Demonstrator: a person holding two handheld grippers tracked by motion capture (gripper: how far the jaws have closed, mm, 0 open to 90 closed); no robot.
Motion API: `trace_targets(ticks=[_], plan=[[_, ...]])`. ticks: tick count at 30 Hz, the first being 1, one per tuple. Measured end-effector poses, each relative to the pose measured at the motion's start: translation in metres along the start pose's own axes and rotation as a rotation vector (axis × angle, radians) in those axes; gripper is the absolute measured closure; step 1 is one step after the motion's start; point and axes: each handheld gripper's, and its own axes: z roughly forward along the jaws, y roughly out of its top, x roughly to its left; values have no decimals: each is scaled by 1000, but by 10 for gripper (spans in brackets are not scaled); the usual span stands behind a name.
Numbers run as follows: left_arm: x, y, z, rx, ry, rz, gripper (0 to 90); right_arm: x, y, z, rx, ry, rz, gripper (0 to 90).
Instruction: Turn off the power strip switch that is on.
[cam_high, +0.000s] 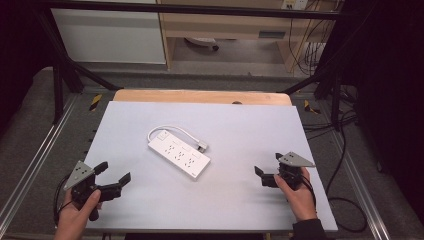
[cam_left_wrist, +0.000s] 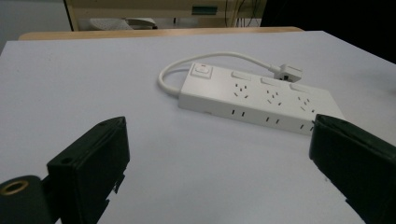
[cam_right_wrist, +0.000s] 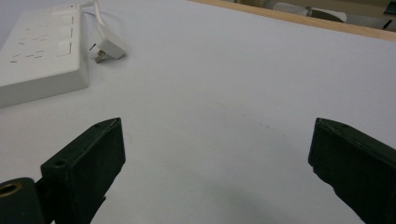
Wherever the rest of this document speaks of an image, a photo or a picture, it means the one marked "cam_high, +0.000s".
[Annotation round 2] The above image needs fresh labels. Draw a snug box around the black metal frame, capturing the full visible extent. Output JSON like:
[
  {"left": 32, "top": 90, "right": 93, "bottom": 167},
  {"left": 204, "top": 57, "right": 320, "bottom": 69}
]
[{"left": 34, "top": 0, "right": 346, "bottom": 132}]

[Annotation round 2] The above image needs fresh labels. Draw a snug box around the white power strip cable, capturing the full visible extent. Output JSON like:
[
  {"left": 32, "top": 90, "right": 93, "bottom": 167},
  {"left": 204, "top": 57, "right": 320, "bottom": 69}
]
[{"left": 147, "top": 124, "right": 202, "bottom": 146}]

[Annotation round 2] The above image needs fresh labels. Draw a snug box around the office chair base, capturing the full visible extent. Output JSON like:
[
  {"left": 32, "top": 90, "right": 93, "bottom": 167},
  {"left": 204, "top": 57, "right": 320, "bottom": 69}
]
[{"left": 184, "top": 36, "right": 221, "bottom": 52}]

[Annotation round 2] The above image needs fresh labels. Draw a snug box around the black floor cable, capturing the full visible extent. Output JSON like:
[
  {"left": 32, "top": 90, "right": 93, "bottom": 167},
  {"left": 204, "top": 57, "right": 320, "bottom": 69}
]
[{"left": 301, "top": 84, "right": 369, "bottom": 234}]

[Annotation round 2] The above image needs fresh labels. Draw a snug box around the bundle of hanging cables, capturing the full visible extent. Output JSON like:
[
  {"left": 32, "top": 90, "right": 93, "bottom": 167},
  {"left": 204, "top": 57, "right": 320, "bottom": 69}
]
[{"left": 287, "top": 0, "right": 334, "bottom": 77}]

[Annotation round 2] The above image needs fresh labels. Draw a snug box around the white power strip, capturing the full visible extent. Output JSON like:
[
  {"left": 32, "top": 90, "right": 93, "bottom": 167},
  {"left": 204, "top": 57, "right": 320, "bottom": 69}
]
[{"left": 147, "top": 129, "right": 212, "bottom": 182}]

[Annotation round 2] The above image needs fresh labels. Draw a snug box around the black curtain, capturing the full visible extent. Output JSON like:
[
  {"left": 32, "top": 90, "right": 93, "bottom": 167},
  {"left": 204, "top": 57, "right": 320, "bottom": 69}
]
[
  {"left": 341, "top": 0, "right": 424, "bottom": 221},
  {"left": 0, "top": 0, "right": 56, "bottom": 136}
]

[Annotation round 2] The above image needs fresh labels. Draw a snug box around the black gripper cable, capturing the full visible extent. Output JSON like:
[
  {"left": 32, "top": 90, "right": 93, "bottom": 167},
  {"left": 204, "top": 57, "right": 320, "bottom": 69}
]
[
  {"left": 52, "top": 173, "right": 74, "bottom": 227},
  {"left": 300, "top": 175, "right": 318, "bottom": 208}
]

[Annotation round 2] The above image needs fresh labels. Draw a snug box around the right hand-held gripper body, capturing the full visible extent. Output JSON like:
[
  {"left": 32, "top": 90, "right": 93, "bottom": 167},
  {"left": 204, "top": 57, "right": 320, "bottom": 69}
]
[{"left": 275, "top": 151, "right": 316, "bottom": 192}]

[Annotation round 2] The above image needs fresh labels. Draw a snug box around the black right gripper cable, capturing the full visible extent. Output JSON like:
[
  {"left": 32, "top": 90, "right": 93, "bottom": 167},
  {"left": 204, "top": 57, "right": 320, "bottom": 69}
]
[{"left": 300, "top": 175, "right": 318, "bottom": 208}]

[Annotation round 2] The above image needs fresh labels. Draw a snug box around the person's left hand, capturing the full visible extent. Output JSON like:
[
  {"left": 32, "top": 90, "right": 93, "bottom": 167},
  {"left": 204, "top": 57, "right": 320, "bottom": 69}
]
[{"left": 54, "top": 188, "right": 103, "bottom": 240}]

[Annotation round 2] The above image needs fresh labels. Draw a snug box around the wooden table board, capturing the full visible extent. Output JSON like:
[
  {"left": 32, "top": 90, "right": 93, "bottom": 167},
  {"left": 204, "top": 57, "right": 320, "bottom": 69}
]
[{"left": 112, "top": 88, "right": 293, "bottom": 107}]

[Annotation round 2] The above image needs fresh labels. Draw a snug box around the wooden desk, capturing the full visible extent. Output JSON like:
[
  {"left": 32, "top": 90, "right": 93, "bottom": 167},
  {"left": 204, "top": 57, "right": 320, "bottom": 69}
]
[{"left": 156, "top": 0, "right": 336, "bottom": 73}]

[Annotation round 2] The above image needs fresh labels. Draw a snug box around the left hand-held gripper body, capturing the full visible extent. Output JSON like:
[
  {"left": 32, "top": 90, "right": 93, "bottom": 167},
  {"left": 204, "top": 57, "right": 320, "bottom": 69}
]
[{"left": 63, "top": 160, "right": 123, "bottom": 222}]

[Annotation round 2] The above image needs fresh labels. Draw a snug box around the aluminium floor rail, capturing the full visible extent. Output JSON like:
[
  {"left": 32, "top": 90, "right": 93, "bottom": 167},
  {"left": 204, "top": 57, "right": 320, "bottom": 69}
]
[
  {"left": 0, "top": 94, "right": 81, "bottom": 231},
  {"left": 328, "top": 131, "right": 392, "bottom": 240}
]

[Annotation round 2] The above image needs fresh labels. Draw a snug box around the white wall socket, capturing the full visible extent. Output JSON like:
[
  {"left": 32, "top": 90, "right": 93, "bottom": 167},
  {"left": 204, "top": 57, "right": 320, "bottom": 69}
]
[{"left": 281, "top": 0, "right": 309, "bottom": 11}]

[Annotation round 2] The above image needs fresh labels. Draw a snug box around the person's right hand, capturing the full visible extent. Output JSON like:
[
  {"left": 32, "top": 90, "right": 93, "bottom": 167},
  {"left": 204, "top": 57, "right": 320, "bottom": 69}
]
[{"left": 273, "top": 166, "right": 318, "bottom": 223}]

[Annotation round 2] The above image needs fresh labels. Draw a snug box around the yellow black floor tape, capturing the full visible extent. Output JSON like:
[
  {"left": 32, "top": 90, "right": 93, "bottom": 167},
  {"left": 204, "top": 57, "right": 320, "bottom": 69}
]
[
  {"left": 303, "top": 99, "right": 322, "bottom": 115},
  {"left": 88, "top": 93, "right": 103, "bottom": 113}
]

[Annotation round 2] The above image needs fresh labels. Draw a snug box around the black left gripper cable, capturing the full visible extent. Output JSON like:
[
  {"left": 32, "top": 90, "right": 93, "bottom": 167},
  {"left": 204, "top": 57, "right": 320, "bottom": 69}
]
[{"left": 52, "top": 173, "right": 74, "bottom": 227}]

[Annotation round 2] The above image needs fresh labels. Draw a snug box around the white cabinet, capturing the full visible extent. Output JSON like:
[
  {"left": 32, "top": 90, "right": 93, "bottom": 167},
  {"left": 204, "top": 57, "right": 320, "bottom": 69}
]
[{"left": 50, "top": 7, "right": 167, "bottom": 65}]

